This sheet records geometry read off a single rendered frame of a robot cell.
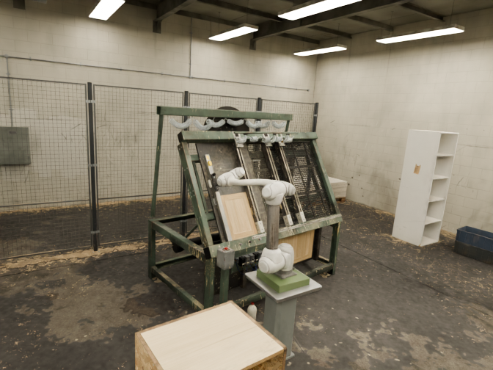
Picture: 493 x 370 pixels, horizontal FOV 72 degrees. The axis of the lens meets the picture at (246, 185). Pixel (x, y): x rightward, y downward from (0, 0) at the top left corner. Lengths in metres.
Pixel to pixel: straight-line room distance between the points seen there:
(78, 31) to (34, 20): 0.73
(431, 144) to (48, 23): 7.29
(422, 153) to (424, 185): 0.57
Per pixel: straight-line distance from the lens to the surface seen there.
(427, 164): 6.74
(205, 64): 8.73
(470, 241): 6.96
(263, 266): 2.85
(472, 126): 7.97
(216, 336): 1.61
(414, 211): 6.93
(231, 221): 3.62
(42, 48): 7.91
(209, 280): 3.50
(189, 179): 3.51
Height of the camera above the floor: 2.21
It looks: 12 degrees down
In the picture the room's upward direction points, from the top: 4 degrees clockwise
